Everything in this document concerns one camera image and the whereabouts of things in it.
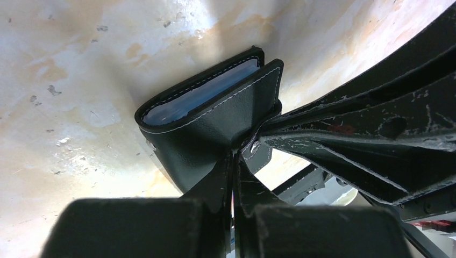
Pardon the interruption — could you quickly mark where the black card holder wallet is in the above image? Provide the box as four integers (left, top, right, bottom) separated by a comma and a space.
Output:
134, 46, 284, 192

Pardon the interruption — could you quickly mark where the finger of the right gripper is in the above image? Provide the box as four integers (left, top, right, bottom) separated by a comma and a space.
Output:
260, 73, 455, 205
269, 4, 455, 125

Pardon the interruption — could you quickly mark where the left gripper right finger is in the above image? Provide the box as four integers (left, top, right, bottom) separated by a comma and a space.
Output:
233, 154, 411, 257

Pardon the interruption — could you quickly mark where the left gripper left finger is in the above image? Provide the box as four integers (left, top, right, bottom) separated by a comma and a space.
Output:
41, 152, 233, 257

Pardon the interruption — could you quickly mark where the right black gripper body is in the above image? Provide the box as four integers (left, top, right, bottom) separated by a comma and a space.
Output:
361, 185, 455, 257

